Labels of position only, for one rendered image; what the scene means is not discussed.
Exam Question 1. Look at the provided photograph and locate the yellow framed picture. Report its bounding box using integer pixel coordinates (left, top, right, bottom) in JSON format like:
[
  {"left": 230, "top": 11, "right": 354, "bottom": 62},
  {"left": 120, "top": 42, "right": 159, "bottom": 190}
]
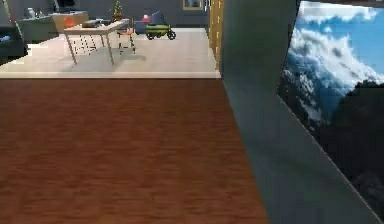
[{"left": 182, "top": 0, "right": 204, "bottom": 11}]

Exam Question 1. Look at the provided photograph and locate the pale wooden table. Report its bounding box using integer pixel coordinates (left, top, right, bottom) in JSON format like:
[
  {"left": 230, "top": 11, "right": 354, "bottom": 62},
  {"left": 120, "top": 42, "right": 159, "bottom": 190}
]
[{"left": 63, "top": 18, "right": 130, "bottom": 66}]

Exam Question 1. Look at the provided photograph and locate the potted house plant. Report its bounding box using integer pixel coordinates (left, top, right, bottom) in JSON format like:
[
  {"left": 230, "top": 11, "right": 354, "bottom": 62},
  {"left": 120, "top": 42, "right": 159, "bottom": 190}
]
[{"left": 111, "top": 0, "right": 124, "bottom": 22}]

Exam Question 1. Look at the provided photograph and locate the grey laptop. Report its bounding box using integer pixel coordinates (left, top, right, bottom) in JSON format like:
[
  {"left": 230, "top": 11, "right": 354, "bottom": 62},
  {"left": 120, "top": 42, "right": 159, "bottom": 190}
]
[{"left": 81, "top": 18, "right": 104, "bottom": 29}]

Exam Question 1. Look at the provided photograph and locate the large window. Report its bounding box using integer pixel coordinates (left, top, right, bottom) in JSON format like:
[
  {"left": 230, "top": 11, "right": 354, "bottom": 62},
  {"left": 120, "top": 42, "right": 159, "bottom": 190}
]
[{"left": 276, "top": 0, "right": 384, "bottom": 221}]

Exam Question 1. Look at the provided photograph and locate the orange wooden chair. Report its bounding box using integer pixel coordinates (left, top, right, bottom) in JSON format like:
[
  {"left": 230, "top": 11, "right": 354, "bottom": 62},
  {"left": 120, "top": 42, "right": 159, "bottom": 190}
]
[{"left": 117, "top": 17, "right": 137, "bottom": 56}]

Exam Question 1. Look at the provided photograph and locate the grey counter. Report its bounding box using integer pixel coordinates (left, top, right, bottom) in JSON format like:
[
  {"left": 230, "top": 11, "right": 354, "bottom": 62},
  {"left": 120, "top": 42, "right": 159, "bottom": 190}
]
[{"left": 17, "top": 11, "right": 90, "bottom": 44}]

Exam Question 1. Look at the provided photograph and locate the green toy vehicle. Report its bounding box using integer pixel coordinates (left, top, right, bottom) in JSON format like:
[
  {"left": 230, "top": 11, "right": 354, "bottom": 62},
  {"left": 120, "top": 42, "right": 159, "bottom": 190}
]
[{"left": 145, "top": 23, "right": 177, "bottom": 41}]

